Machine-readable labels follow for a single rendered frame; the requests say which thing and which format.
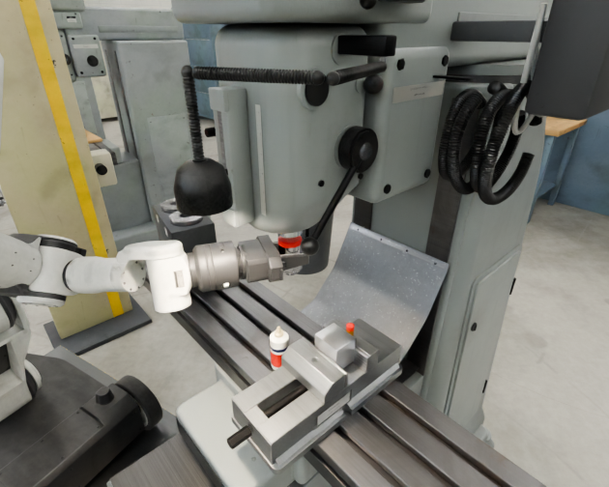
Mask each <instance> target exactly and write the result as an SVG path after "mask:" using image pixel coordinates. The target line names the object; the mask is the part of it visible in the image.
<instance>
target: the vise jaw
mask: <svg viewBox="0 0 609 487"><path fill-rule="evenodd" d="M281 365H282V366H283V367H284V368H285V369H287V370H288V371H289V372H290V373H291V374H292V375H293V376H294V377H295V378H296V379H297V380H298V381H299V382H301V383H302V384H303V385H304V386H305V387H306V388H307V389H308V390H309V391H310V392H311V393H312V394H314V395H315V396H316V397H317V398H318V399H319V400H320V401H321V402H322V403H323V404H326V403H327V402H328V401H330V400H331V399H332V398H334V397H335V396H336V395H338V394H339V393H340V392H341V391H342V390H344V388H345V387H346V386H347V381H348V372H347V371H346V370H345V369H343V368H342V367H341V366H340V365H338V364H337V363H336V362H335V361H333V360H332V359H331V358H329V357H328V356H327V355H325V354H324V353H323V352H322V351H320V350H319V349H318V348H317V347H315V346H314V345H313V344H312V343H310V342H309V341H308V340H307V339H305V338H304V337H303V338H302V339H299V340H298V341H296V342H294V343H293V344H291V345H289V346H288V348H287V349H286V351H285V352H284V354H283V355H282V357H281Z"/></svg>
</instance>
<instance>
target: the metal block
mask: <svg viewBox="0 0 609 487"><path fill-rule="evenodd" d="M355 344H356V338H355V337H354V336H352V335H351V334H350V333H348V332H347V331H345V330H344V329H342V328H341V327H339V326H338V325H336V324H335V323H333V324H331V325H329V326H328V327H326V328H324V329H322V330H320V331H319V332H317V333H316V334H315V347H317V348H318V349H319V350H320V351H322V352H323V353H324V354H325V355H327V356H328V357H329V358H331V359H332V360H333V361H335V362H336V363H337V364H338V365H340V366H341V367H342V368H344V367H346V366H347V365H348V364H350V363H351V362H353V361H354V355H355Z"/></svg>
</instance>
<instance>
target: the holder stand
mask: <svg viewBox="0 0 609 487"><path fill-rule="evenodd" d="M153 211H154V216H155V221H156V225H157V230H158V235H159V240H160V241H179V242H181V243H182V245H183V250H184V252H185V253H186V254H187V253H190V252H192V250H193V248H194V247H195V246H196V245H200V244H212V243H216V242H217V237H216V229H215V224H214V223H213V222H212V220H211V219H210V218H209V217H208V216H191V215H183V214H181V213H180V212H178V210H177V206H176V200H175V198H173V199H169V200H166V201H164V202H162V203H161V204H157V205H153Z"/></svg>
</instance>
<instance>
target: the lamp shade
mask: <svg viewBox="0 0 609 487"><path fill-rule="evenodd" d="M173 189H174V195H175V200H176V206H177V210H178V212H180V213H181V214H183V215H191V216H207V215H217V214H220V213H223V212H225V211H227V210H229V209H230V208H231V207H232V205H233V197H232V187H231V182H230V180H229V178H228V175H227V173H226V171H225V169H224V167H223V165H222V164H220V163H218V162H217V161H215V160H213V159H211V158H205V157H204V159H200V160H196V159H194V158H191V159H188V160H187V161H186V162H184V163H183V164H182V165H181V166H180V167H178V168H177V171H176V176H175V182H174V187H173Z"/></svg>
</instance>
